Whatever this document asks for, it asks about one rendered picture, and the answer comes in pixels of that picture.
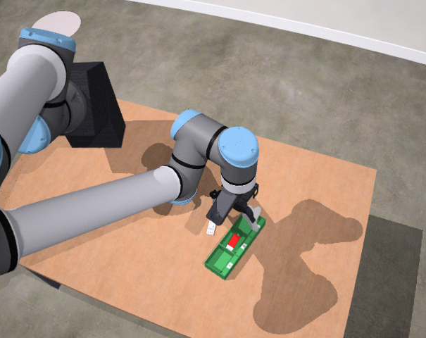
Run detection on green three-compartment bin rack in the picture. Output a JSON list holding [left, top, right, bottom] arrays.
[[204, 213, 266, 280]]

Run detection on white domino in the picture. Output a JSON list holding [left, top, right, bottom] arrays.
[[206, 221, 215, 235]]

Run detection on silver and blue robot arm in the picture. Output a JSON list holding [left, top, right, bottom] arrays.
[[0, 27, 259, 275]]

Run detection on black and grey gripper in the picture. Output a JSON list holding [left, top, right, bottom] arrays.
[[213, 183, 261, 232]]

